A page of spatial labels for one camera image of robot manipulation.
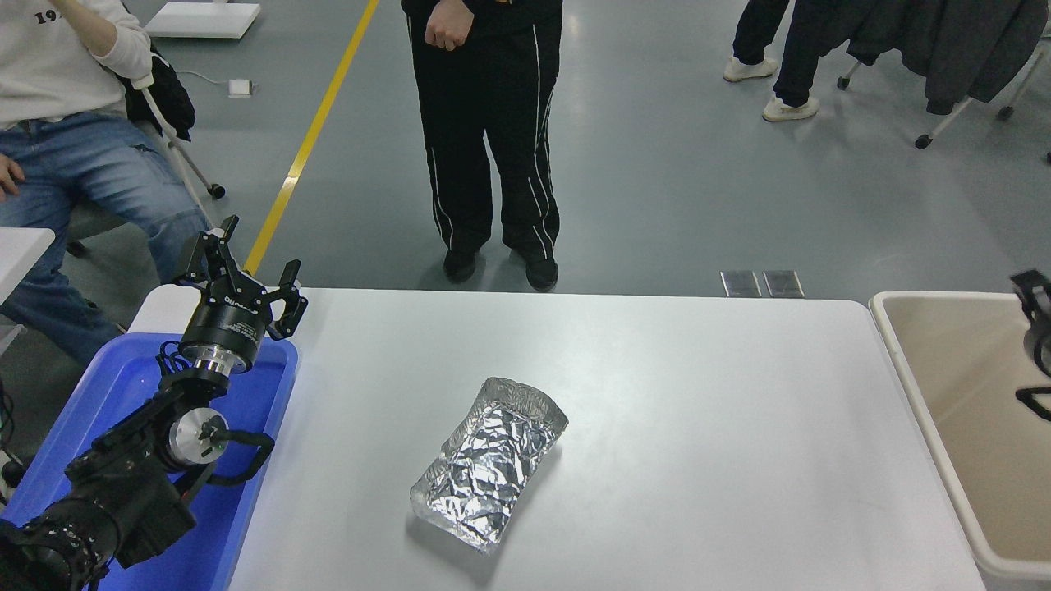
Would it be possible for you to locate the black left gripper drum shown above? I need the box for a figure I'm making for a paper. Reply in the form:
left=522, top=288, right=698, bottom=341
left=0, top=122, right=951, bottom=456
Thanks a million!
left=179, top=295, right=274, bottom=369

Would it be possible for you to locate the standing person's hand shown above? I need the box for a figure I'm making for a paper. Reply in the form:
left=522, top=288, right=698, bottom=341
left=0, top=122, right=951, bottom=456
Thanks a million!
left=424, top=0, right=469, bottom=52

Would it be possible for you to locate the blue plastic tray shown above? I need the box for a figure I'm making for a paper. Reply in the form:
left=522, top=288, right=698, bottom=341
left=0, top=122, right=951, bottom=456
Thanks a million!
left=0, top=331, right=301, bottom=591

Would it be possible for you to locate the seated person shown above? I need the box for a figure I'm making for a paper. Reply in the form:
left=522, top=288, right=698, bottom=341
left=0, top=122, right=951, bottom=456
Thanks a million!
left=0, top=0, right=214, bottom=366

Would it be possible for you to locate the black garment on chair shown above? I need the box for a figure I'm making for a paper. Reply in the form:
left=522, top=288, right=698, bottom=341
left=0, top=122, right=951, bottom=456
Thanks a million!
left=123, top=41, right=196, bottom=142

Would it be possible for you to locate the small white side table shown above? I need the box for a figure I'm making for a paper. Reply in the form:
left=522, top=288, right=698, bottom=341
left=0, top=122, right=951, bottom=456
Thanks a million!
left=0, top=227, right=57, bottom=358

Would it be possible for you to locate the flat white board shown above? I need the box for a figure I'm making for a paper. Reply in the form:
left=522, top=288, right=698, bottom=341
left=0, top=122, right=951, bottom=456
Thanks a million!
left=145, top=0, right=262, bottom=39

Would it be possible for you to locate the crumpled silver foil tray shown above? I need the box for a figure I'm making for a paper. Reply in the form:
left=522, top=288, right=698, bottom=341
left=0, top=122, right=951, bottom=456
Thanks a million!
left=410, top=377, right=569, bottom=557

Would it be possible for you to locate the standing person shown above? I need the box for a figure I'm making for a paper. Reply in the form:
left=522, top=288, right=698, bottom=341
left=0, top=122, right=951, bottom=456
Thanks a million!
left=401, top=0, right=564, bottom=292

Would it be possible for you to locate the walking person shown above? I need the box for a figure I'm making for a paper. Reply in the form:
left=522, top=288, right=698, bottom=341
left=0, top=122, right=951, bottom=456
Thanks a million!
left=723, top=0, right=859, bottom=122

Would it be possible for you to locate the wheeled chair under coats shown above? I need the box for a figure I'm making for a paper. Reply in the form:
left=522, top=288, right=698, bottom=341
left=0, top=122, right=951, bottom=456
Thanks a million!
left=836, top=45, right=1051, bottom=150

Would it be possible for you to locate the large pale bin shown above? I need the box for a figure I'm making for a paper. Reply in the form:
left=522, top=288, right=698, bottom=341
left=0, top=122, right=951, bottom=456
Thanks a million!
left=869, top=291, right=1051, bottom=584

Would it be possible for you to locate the white frame wheeled chair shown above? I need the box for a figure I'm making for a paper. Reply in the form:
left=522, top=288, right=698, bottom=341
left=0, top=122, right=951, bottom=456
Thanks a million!
left=66, top=70, right=229, bottom=257

